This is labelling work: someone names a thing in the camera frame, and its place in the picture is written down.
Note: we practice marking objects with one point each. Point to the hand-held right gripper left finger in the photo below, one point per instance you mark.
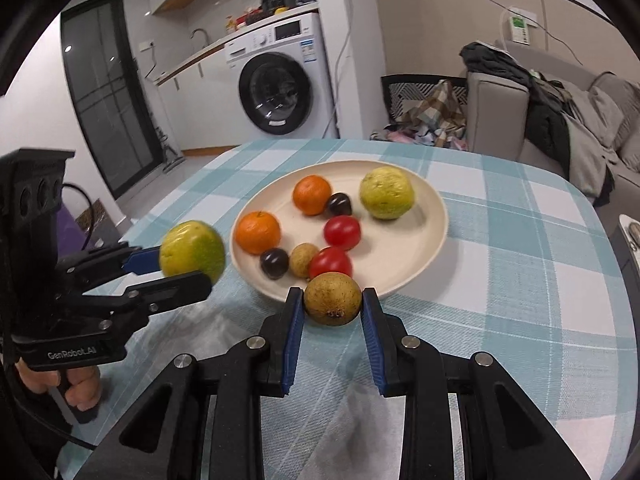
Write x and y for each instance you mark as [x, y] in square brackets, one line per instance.
[294, 340]

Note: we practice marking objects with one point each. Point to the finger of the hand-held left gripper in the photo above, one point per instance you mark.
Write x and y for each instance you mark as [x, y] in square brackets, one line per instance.
[170, 290]
[140, 261]

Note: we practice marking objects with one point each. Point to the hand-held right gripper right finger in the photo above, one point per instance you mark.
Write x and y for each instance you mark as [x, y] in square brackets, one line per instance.
[372, 345]

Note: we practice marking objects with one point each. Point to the green yellow orange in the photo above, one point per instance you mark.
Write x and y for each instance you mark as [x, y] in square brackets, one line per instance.
[192, 250]

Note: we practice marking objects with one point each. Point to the brown longan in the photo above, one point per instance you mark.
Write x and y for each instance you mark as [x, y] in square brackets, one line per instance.
[332, 300]
[303, 260]

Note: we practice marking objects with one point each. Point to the dark purple plum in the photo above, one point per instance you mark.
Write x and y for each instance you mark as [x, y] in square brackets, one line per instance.
[339, 204]
[274, 263]

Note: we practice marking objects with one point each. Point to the red tomato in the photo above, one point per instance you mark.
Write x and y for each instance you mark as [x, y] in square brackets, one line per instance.
[342, 232]
[330, 262]

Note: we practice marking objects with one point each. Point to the cream round plate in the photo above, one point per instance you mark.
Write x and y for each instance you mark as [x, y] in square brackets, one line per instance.
[420, 240]

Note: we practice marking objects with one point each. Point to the yellow bumpy guava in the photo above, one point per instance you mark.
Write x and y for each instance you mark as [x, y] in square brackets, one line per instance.
[386, 192]

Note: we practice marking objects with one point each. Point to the person's left hand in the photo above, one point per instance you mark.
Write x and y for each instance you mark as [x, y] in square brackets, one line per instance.
[85, 385]

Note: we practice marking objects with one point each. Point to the purple bag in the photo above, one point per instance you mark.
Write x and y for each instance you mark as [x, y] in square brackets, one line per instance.
[70, 235]

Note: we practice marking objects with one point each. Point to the patterned cardboard box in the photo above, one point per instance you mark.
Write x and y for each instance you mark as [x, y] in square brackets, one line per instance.
[100, 222]

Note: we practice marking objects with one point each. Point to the orange tangerine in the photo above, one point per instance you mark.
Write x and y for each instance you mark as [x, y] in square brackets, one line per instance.
[257, 232]
[311, 195]

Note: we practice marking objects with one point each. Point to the floor mop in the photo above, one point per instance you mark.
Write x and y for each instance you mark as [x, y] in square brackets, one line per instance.
[172, 160]

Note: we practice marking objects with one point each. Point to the dark glass door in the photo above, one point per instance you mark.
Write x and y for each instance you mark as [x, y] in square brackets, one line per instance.
[105, 100]

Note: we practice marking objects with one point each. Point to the teal white checkered tablecloth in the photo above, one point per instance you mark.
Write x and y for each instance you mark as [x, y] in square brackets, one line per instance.
[500, 270]

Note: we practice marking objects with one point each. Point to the white counter cabinet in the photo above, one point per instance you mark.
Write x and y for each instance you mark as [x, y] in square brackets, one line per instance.
[200, 105]

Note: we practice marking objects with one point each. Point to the pile of colourful clothes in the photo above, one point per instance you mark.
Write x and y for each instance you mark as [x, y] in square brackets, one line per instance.
[415, 137]

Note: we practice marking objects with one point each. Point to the white washing machine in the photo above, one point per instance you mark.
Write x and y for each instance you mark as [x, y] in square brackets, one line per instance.
[272, 92]

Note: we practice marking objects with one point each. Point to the chrome faucet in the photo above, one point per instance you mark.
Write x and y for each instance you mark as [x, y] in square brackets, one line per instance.
[200, 31]

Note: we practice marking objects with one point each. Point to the plaid patterned cloth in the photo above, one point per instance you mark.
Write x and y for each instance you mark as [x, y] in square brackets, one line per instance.
[440, 105]

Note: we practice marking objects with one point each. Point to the yellow bottle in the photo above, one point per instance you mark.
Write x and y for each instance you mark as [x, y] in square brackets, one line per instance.
[231, 26]

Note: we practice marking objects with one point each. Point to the black chair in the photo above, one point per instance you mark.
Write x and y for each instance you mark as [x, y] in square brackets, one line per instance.
[387, 92]

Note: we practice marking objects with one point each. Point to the grey sofa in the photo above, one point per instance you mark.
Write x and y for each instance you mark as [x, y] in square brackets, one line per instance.
[495, 120]

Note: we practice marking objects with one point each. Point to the white side table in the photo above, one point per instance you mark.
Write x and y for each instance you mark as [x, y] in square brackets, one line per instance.
[631, 245]

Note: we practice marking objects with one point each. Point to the dark jacket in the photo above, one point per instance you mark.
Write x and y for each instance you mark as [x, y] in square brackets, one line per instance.
[545, 125]

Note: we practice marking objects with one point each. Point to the grey blanket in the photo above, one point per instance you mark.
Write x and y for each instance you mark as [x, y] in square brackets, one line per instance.
[585, 150]

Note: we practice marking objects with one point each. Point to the black cooking pot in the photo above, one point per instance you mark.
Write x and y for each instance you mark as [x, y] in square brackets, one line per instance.
[280, 1]

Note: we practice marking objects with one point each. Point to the white wall socket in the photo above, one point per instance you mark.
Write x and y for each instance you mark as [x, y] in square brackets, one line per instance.
[145, 45]

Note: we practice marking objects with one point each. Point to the white green wall device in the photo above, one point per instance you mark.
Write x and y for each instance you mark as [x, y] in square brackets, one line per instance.
[520, 27]

